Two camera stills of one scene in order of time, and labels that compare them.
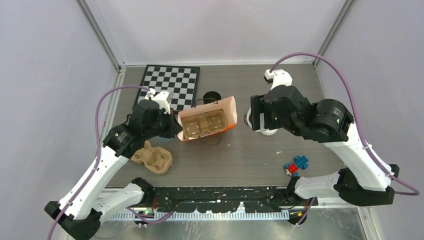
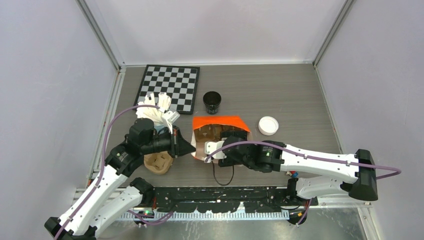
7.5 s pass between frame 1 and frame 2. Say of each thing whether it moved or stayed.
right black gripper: moved
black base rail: stayed
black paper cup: stayed
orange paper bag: moved
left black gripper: moved
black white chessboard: stayed
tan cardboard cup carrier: stayed
